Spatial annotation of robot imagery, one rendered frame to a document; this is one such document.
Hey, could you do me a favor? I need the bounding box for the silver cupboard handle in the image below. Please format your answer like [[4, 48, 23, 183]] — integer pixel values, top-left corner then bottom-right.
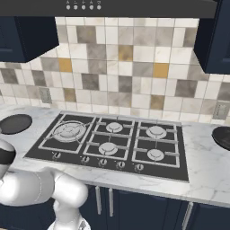
[[181, 201, 194, 230], [94, 185, 102, 216], [108, 188, 115, 217]]

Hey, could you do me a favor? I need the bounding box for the dark range hood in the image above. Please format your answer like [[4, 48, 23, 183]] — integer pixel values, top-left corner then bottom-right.
[[0, 0, 226, 19]]

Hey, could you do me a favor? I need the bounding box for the navy wall cupboard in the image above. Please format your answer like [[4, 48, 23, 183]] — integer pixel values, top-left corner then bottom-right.
[[0, 16, 60, 64], [193, 0, 230, 75]]

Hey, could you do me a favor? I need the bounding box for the grey wall socket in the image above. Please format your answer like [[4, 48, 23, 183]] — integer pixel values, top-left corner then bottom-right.
[[213, 101, 230, 120], [39, 86, 53, 104]]

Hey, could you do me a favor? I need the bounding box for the navy base cupboard door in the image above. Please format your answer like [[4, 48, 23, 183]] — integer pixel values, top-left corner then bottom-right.
[[78, 184, 106, 230], [181, 202, 230, 230], [104, 187, 194, 230]]

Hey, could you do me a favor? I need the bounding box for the black frying pan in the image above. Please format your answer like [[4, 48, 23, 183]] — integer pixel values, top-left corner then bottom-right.
[[0, 113, 33, 136], [211, 126, 230, 152]]

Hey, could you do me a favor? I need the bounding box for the black gas hob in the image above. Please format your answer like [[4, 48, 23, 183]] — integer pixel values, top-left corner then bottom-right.
[[23, 111, 190, 182]]

